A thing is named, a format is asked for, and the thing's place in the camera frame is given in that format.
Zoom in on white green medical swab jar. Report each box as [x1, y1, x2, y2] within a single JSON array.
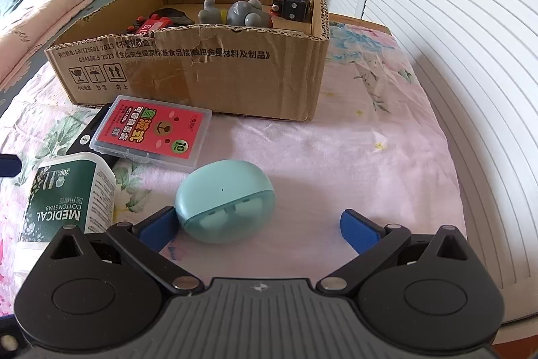
[[18, 152, 116, 243]]

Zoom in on mint green earbud case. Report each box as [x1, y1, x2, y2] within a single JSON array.
[[175, 159, 276, 244]]

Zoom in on red card box clear case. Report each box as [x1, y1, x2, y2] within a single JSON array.
[[89, 95, 213, 172]]

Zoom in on red toy train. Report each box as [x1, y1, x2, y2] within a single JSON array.
[[126, 14, 173, 35]]

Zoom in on black oval glasses case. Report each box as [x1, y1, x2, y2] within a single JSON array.
[[153, 7, 195, 26]]

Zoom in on dark fidget cube red buttons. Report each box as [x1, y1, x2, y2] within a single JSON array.
[[270, 0, 311, 22]]

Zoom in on grey elephant toy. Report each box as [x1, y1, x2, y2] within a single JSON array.
[[198, 0, 273, 28]]

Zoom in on black digital timer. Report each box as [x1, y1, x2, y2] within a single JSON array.
[[66, 103, 119, 169]]

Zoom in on floral pink table cloth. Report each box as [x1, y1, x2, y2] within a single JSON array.
[[1, 24, 466, 316]]

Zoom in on grey blue bed sheet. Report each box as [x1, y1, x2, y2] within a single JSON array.
[[1, 0, 115, 112]]

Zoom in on pink floral quilt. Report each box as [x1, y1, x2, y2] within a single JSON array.
[[1, 0, 94, 91]]

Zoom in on brown cardboard box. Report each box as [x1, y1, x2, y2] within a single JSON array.
[[46, 0, 329, 121]]

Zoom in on white louvered closet doors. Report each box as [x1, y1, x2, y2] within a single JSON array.
[[328, 0, 537, 342]]

